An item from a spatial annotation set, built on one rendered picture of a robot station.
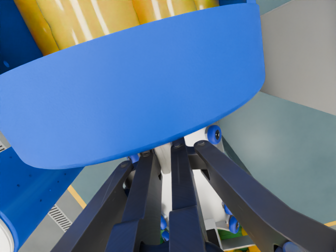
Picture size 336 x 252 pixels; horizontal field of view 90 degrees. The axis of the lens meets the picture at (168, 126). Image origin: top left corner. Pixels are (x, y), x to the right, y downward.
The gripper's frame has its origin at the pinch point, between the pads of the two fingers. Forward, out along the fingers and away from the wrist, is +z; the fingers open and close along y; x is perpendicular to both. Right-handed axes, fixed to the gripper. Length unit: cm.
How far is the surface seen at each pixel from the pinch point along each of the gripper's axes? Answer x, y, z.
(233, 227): -39.4, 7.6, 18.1
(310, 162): -113, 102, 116
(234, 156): -59, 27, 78
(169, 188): -25.6, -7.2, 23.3
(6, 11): 18.9, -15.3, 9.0
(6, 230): -17, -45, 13
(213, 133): -9.6, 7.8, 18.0
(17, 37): 15.9, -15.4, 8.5
